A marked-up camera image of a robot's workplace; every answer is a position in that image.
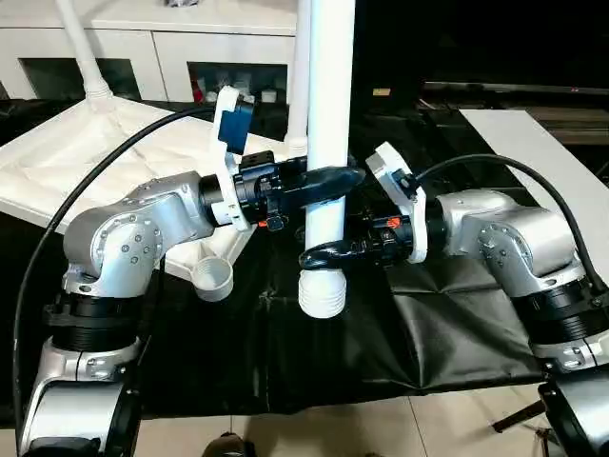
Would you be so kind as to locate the small red white figure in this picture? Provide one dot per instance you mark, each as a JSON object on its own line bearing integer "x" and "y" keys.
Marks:
{"x": 202, "y": 90}

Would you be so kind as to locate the white plastic table top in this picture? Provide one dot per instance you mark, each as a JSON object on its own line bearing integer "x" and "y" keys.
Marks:
{"x": 95, "y": 157}

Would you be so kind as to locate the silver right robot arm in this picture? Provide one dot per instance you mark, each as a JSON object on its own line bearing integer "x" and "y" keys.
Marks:
{"x": 523, "y": 228}

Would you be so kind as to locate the black mat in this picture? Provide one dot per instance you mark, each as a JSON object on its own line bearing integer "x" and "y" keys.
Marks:
{"x": 333, "y": 357}

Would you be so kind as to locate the black metal stand foot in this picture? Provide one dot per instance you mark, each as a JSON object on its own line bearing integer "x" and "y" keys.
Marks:
{"x": 518, "y": 416}

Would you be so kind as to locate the white sheet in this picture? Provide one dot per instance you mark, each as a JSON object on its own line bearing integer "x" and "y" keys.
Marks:
{"x": 533, "y": 157}

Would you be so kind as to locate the small yellow box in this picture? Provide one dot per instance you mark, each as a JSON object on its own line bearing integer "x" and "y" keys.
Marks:
{"x": 381, "y": 92}

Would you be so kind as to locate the white plastic table leg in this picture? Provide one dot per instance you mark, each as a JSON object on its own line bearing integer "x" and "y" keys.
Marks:
{"x": 300, "y": 95}
{"x": 88, "y": 57}
{"x": 330, "y": 95}

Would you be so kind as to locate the white jar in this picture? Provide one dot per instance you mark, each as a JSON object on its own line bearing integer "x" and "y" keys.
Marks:
{"x": 269, "y": 95}

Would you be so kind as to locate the white cabinet with glass doors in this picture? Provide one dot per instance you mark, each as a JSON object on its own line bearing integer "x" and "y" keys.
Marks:
{"x": 143, "y": 43}

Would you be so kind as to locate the grey crumpled bundle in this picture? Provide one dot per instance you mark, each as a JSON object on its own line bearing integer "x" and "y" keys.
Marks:
{"x": 181, "y": 3}

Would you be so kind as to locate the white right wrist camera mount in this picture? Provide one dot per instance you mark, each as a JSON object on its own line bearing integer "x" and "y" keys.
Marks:
{"x": 404, "y": 190}

